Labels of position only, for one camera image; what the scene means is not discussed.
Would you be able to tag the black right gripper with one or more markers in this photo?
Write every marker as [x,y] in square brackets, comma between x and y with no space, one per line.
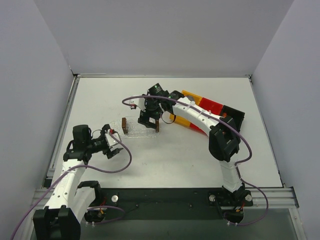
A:
[146,121]

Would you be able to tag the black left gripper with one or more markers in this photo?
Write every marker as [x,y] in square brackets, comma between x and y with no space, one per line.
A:
[110,152]

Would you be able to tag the clear textured acrylic tray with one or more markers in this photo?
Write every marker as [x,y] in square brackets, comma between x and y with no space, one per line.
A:
[133,130]

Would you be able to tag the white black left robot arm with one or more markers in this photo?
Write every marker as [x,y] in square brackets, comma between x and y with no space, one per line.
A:
[72,199]

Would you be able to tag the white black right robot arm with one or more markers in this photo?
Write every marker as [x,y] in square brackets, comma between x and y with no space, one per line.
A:
[222,130]

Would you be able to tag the brown wooden tray end block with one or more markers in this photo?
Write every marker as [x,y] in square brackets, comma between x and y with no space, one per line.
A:
[124,125]

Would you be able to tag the yellow plastic bin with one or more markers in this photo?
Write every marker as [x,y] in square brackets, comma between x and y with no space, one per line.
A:
[186,115]

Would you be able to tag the red plastic bin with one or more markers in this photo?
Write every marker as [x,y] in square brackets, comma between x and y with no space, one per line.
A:
[207,104]

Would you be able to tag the black plastic bin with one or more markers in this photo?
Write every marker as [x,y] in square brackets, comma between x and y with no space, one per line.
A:
[234,117]

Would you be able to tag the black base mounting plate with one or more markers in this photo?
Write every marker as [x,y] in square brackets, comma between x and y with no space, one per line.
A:
[168,204]

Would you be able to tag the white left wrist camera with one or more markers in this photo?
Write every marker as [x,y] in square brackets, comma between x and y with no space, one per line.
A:
[112,138]

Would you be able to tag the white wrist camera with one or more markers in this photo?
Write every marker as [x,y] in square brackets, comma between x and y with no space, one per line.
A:
[112,138]
[137,103]

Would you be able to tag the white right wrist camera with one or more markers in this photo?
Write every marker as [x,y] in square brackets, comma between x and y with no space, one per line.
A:
[137,103]

